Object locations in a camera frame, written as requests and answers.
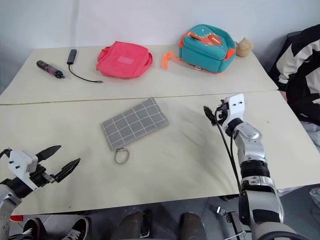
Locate black sneaker white laces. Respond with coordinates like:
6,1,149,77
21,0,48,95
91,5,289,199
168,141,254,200
59,216,91,240
22,217,47,240

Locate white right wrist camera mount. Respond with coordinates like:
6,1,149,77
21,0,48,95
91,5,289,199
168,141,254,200
223,93,247,126

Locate black device under table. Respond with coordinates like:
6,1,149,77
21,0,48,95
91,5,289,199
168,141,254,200
216,205,241,226

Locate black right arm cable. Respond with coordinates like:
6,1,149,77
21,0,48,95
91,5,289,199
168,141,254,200
215,121,245,201

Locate black and white jacket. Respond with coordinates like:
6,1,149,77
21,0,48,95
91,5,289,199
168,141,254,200
268,24,320,123

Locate teal dinosaur backpack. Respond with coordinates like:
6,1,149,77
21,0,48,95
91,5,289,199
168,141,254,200
162,23,237,75

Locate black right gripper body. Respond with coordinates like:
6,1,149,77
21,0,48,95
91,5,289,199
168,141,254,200
214,99,230,126

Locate beige plush toy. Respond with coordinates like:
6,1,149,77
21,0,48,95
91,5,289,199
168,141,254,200
235,36,255,57

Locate grey checked pouch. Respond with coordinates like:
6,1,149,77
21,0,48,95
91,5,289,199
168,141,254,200
100,97,170,153

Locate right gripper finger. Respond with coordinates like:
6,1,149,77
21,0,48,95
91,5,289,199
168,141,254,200
203,105,217,126

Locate metal key ring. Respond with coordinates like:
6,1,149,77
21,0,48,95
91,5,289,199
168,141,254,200
114,147,131,165

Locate pink fabric bag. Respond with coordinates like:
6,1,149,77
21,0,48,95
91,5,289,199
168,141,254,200
95,41,154,80

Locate black USB hub with cable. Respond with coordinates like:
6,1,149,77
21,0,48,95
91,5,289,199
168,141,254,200
66,49,104,85

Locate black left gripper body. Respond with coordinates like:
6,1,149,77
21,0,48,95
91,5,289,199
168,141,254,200
29,163,60,189

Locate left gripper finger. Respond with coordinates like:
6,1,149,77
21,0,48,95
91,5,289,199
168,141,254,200
36,145,62,166
53,157,82,183

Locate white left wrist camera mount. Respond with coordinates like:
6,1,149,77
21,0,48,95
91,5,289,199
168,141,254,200
7,149,39,192

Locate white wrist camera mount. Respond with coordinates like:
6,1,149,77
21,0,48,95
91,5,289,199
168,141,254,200
223,93,247,126
7,149,39,192

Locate clear plastic bag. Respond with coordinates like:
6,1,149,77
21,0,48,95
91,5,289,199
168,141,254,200
308,187,320,204

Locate black pink electric screwdriver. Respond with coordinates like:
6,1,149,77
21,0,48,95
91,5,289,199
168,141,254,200
36,60,67,80

